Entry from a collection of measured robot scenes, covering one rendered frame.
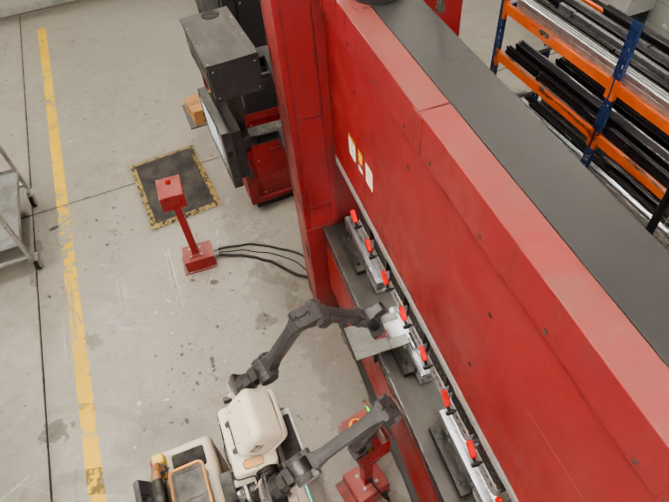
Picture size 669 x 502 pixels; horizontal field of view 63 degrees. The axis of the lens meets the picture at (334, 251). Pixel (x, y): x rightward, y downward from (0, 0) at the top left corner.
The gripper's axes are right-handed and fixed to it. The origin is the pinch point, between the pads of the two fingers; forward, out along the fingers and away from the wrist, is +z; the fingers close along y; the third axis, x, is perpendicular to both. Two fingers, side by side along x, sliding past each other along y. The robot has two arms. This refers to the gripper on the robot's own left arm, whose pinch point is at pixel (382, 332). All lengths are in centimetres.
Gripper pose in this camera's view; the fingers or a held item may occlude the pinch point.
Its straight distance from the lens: 257.8
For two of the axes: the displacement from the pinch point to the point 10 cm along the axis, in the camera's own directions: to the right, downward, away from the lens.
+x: -8.1, 5.5, 2.1
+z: 4.9, 4.2, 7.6
